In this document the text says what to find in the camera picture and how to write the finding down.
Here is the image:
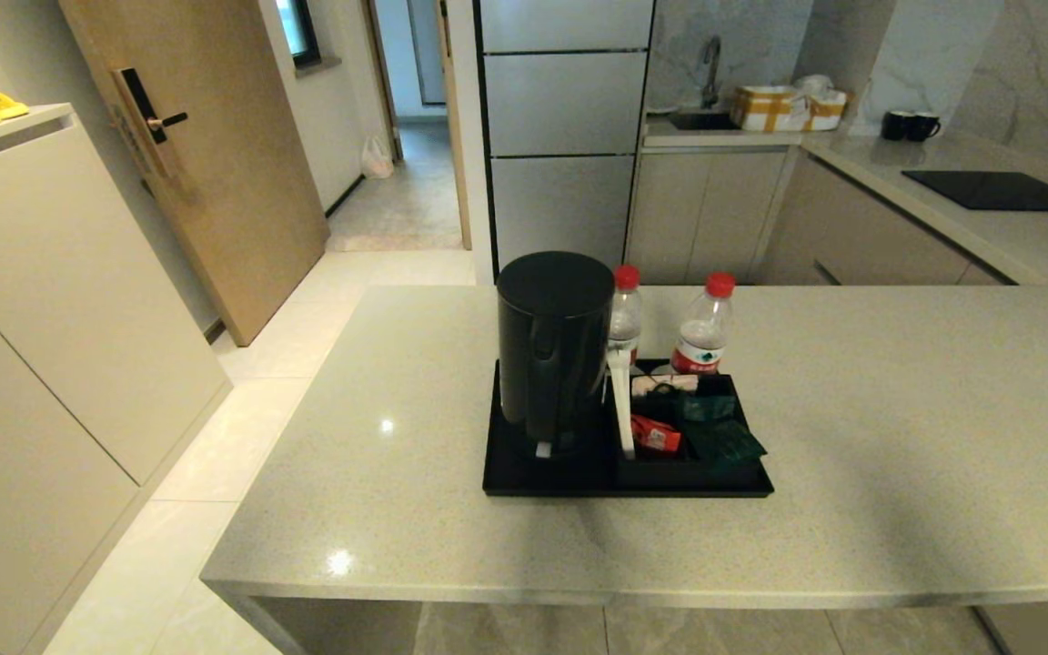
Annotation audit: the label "clear water bottle red cap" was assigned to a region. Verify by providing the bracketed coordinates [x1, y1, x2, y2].
[670, 272, 737, 376]
[609, 265, 646, 369]

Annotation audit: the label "dark green tea packet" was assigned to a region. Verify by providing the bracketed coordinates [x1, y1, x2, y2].
[677, 396, 737, 425]
[691, 418, 769, 470]

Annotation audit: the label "black electric kettle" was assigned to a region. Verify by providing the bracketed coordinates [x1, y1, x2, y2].
[497, 252, 617, 461]

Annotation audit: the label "red tea packet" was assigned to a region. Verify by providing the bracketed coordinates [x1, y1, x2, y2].
[630, 414, 682, 454]

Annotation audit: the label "white upright paper sleeve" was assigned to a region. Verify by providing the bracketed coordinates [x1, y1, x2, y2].
[606, 350, 636, 459]

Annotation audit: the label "white brown sachet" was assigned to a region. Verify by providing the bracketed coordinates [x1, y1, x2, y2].
[630, 374, 700, 398]

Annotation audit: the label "black rectangular serving tray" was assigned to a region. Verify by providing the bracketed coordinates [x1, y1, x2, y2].
[483, 358, 775, 499]

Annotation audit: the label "silver refrigerator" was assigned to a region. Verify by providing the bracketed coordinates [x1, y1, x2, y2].
[474, 0, 657, 274]

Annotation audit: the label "black compartment organizer box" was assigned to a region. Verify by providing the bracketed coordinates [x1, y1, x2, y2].
[612, 371, 759, 489]

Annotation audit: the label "beige kitchen counter cabinets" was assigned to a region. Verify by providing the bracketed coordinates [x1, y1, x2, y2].
[624, 127, 1048, 287]

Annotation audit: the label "white tied plastic bag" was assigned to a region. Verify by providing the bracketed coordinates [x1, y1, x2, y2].
[361, 134, 395, 179]

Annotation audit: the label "dark kitchen sink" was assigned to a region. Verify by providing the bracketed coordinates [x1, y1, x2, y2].
[670, 109, 743, 131]

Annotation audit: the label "chrome kitchen faucet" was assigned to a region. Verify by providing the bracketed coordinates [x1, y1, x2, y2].
[701, 35, 723, 108]

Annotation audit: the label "light wooden door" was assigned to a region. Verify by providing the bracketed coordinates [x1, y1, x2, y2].
[58, 0, 329, 347]

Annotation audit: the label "cardboard box yellow tape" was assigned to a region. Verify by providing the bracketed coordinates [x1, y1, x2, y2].
[730, 85, 852, 134]

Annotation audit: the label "dark framed window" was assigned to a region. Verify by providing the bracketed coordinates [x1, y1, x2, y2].
[277, 0, 322, 69]

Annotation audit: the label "black gold door lock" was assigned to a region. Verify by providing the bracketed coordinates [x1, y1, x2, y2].
[112, 66, 190, 180]

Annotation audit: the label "cream tall cabinet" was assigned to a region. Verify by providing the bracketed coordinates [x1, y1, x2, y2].
[0, 103, 234, 655]

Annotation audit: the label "black induction cooktop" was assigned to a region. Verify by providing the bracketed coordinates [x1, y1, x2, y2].
[902, 170, 1048, 214]

